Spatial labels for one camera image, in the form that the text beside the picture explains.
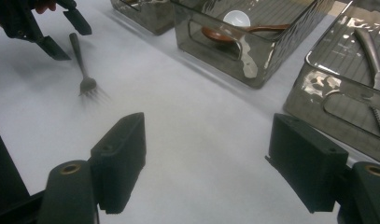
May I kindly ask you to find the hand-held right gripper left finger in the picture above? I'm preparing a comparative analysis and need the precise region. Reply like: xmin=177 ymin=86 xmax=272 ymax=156
xmin=90 ymin=111 xmax=148 ymax=215

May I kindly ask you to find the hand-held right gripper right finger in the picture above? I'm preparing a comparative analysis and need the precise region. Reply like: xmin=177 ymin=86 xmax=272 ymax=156
xmin=264 ymin=112 xmax=350 ymax=214

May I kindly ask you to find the steel fork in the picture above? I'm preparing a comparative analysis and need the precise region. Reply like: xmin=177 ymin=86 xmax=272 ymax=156
xmin=68 ymin=32 xmax=111 ymax=101

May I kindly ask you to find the grey translucent plastic bin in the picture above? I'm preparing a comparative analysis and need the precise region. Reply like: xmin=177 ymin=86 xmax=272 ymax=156
xmin=282 ymin=0 xmax=380 ymax=166
xmin=170 ymin=0 xmax=336 ymax=90
xmin=109 ymin=0 xmax=176 ymax=36

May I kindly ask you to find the steel table knife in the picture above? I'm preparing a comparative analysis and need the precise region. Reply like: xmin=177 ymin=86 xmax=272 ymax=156
xmin=353 ymin=27 xmax=380 ymax=143

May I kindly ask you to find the brown wooden spoon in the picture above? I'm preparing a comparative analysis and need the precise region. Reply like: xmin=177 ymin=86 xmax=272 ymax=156
xmin=201 ymin=22 xmax=292 ymax=44

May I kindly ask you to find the white ceramic spoon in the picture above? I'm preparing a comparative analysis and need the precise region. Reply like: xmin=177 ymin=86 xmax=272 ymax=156
xmin=222 ymin=9 xmax=251 ymax=28

